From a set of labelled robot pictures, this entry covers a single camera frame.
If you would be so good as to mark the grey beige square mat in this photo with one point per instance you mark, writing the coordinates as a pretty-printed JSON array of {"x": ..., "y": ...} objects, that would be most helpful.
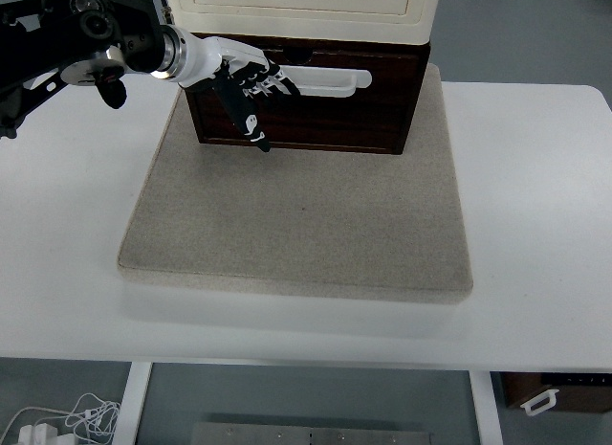
[{"x": 296, "y": 215}]

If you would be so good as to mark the dark brown wooden drawer housing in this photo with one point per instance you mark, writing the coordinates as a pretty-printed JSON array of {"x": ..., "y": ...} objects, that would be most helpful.
[{"x": 363, "y": 41}]

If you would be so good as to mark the white table leg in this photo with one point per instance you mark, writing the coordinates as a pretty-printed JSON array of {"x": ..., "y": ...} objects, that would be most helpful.
[
  {"x": 131, "y": 407},
  {"x": 485, "y": 411}
]

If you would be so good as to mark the cream plastic cabinet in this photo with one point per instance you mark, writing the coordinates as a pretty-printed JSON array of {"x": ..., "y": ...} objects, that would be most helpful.
[{"x": 296, "y": 21}]

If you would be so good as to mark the black flat device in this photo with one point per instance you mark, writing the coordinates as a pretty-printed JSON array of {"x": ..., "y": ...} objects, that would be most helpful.
[{"x": 574, "y": 379}]

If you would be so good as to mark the white power adapter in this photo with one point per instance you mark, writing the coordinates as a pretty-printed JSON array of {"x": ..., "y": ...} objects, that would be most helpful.
[{"x": 36, "y": 434}]

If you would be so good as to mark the brown wooden box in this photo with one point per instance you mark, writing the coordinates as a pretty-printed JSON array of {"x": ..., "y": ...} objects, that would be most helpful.
[{"x": 583, "y": 398}]

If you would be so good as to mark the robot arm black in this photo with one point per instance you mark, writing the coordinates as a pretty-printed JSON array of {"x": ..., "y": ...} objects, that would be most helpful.
[{"x": 57, "y": 33}]

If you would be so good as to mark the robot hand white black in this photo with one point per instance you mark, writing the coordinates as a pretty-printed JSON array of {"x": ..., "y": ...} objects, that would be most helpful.
[{"x": 205, "y": 60}]

